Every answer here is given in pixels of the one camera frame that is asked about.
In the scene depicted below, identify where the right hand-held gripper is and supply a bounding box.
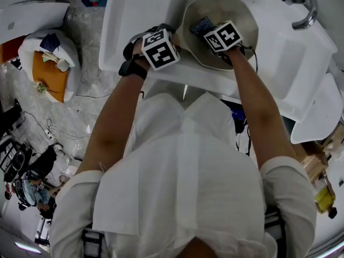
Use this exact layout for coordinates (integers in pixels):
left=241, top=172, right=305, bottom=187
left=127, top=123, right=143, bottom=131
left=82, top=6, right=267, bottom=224
left=203, top=20, right=255, bottom=66

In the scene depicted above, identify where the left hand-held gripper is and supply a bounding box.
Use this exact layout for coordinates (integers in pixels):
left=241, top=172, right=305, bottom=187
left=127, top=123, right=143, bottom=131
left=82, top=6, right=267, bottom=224
left=123, top=23, right=181, bottom=72

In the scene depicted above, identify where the blue scrubbing sponge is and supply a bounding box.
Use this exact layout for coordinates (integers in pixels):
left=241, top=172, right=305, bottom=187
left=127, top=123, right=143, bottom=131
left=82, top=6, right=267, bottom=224
left=189, top=16, right=216, bottom=36

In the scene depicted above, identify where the beige frying pan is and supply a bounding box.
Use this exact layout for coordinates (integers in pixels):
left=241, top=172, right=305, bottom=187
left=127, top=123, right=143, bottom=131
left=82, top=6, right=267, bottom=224
left=176, top=0, right=260, bottom=71

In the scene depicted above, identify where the person's left forearm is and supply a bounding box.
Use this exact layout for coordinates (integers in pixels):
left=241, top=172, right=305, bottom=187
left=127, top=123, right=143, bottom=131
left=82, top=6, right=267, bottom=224
left=74, top=75, right=147, bottom=176

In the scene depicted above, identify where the person's right forearm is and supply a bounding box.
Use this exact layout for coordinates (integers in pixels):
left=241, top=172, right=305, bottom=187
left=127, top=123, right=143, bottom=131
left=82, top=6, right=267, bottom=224
left=228, top=48, right=299, bottom=170

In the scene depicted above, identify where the person's left hand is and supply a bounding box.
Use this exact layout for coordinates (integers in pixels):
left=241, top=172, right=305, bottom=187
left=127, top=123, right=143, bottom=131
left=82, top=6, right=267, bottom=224
left=133, top=40, right=146, bottom=62

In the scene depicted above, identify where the white washbasin cabinet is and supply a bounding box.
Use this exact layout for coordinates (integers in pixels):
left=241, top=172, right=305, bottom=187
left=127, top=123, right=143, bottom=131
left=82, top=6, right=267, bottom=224
left=98, top=0, right=338, bottom=124

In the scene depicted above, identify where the black phone with blue screen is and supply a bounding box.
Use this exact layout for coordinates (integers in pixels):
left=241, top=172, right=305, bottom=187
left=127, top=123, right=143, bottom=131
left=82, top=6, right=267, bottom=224
left=230, top=107, right=247, bottom=134

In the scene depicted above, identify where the chrome faucet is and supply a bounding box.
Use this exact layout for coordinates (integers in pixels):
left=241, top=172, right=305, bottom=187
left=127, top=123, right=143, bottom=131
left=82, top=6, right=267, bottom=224
left=259, top=0, right=319, bottom=31

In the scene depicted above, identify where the white bag with orange contents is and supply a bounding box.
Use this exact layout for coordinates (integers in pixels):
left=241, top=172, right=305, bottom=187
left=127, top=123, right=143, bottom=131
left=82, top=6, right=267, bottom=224
left=17, top=30, right=82, bottom=104

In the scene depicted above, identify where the small white cup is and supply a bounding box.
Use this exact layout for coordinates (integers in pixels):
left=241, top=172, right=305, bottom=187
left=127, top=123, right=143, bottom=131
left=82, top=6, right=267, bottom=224
left=55, top=58, right=70, bottom=72

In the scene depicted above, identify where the orange cushion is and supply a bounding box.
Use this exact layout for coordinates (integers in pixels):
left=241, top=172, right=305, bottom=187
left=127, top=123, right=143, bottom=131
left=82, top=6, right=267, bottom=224
left=32, top=51, right=69, bottom=104

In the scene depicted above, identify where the white ceramic basin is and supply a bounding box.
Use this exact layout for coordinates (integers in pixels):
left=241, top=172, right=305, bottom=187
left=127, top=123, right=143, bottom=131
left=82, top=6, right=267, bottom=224
left=291, top=73, right=343, bottom=145

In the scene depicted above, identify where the dried plant sprig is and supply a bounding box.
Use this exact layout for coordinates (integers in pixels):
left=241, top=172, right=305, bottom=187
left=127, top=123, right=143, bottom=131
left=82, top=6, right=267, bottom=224
left=35, top=80, right=52, bottom=94

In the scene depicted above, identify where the white flat panel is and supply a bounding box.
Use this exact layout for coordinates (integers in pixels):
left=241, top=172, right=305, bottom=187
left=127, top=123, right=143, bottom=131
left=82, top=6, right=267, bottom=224
left=0, top=1, right=71, bottom=44

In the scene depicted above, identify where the white shirt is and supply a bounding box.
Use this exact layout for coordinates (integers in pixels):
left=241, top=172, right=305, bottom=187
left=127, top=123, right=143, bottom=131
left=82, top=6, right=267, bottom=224
left=48, top=92, right=318, bottom=258

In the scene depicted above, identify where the red-orange board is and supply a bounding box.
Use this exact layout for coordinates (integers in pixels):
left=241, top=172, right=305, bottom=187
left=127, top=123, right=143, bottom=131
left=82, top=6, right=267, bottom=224
left=0, top=35, right=26, bottom=65

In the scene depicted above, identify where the cardboard box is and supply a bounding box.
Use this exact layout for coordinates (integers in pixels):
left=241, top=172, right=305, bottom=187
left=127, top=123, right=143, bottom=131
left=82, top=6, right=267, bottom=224
left=300, top=144, right=332, bottom=183

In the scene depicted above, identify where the black harness strap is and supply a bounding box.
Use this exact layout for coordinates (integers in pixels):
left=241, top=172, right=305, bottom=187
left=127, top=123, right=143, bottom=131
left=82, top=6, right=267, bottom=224
left=264, top=208, right=287, bottom=242
left=81, top=224, right=104, bottom=258

